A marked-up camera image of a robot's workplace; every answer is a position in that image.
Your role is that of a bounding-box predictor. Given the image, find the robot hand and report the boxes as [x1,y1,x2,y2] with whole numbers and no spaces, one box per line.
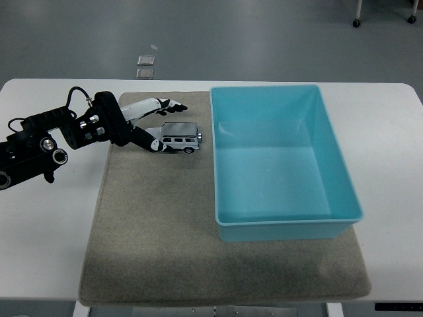
[94,91,188,154]

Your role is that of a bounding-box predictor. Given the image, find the white toy car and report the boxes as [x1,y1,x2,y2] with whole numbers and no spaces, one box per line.
[145,122,203,155]

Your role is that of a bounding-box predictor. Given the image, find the blue plastic box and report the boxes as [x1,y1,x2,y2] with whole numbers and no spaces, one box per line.
[210,84,365,243]

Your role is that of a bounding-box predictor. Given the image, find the beige felt mat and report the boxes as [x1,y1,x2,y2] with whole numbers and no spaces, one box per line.
[78,91,372,308]

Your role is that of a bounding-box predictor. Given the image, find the white table leg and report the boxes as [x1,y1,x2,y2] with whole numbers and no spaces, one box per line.
[72,301,91,317]
[326,302,344,317]

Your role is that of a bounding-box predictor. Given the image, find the black table control panel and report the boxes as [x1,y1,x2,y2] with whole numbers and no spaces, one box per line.
[374,302,423,312]

